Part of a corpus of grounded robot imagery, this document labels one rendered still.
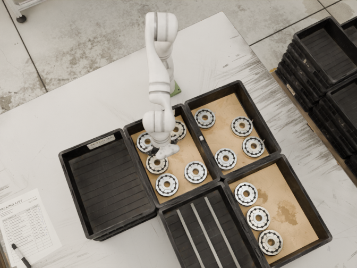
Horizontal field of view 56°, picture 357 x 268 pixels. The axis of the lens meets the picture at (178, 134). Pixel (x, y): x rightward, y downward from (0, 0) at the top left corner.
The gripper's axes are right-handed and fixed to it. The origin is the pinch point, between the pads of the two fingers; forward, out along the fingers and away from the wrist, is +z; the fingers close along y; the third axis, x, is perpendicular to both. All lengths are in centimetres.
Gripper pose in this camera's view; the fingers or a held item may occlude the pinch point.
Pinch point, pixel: (162, 150)
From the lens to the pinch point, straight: 137.6
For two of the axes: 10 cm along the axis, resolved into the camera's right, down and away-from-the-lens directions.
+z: -0.1, 3.5, 9.4
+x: 4.3, 8.5, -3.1
